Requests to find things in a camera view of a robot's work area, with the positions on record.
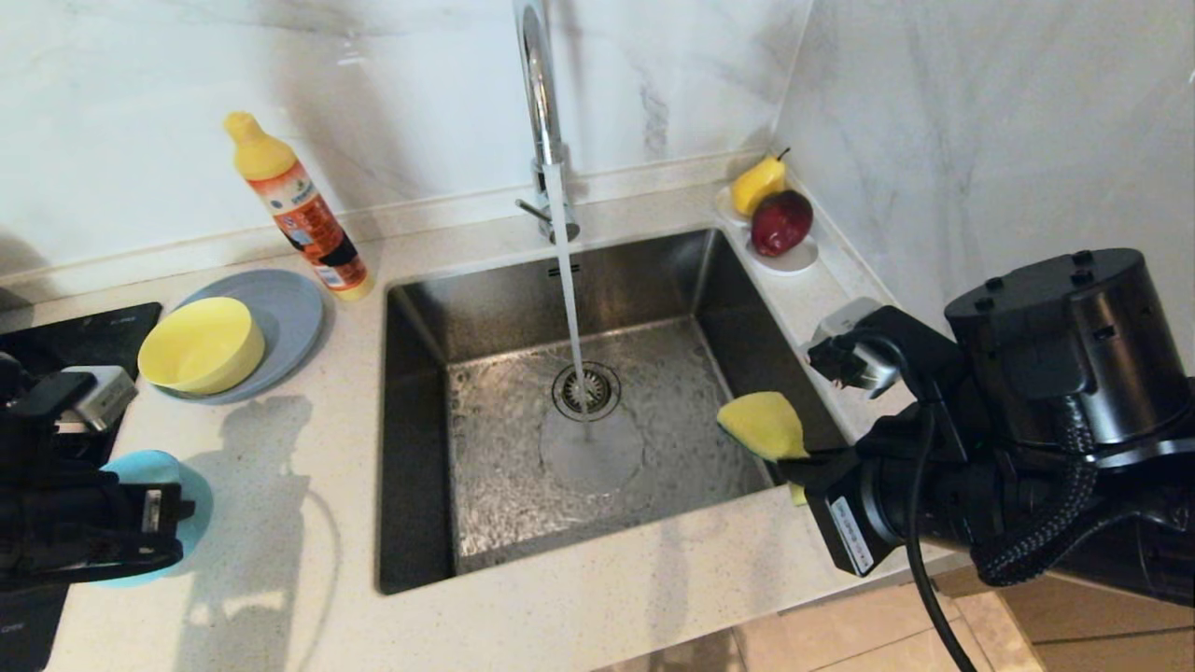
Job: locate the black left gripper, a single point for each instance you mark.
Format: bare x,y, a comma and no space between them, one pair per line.
47,513

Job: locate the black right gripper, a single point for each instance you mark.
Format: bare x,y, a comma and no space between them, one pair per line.
887,513

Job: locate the light blue bowl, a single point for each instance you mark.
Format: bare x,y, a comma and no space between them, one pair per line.
191,485

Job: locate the yellow sponge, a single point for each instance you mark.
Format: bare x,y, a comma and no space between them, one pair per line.
764,425

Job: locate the pale yellow bowl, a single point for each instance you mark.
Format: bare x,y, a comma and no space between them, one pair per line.
201,345

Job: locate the blue-grey plate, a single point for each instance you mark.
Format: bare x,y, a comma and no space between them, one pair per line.
289,317

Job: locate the orange dish soap bottle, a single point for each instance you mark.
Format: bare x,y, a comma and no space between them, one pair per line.
306,226

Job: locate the chrome faucet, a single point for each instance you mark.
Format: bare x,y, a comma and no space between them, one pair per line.
540,93

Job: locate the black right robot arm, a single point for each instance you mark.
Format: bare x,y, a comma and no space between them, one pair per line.
1074,364

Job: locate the metal sink drain strainer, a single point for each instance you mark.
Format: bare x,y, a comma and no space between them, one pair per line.
602,387

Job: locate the stainless steel sink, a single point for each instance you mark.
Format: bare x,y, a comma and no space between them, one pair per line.
485,299

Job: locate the black induction cooktop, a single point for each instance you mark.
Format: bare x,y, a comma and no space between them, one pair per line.
84,331

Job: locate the dark red apple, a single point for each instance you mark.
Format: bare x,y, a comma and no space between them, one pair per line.
780,222

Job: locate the yellow pear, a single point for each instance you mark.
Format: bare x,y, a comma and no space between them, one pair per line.
754,187

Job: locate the running water stream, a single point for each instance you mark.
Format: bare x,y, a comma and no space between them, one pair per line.
569,308

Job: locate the wooden cabinet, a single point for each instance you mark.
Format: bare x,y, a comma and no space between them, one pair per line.
1074,644

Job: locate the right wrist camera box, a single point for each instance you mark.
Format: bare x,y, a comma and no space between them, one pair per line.
873,350

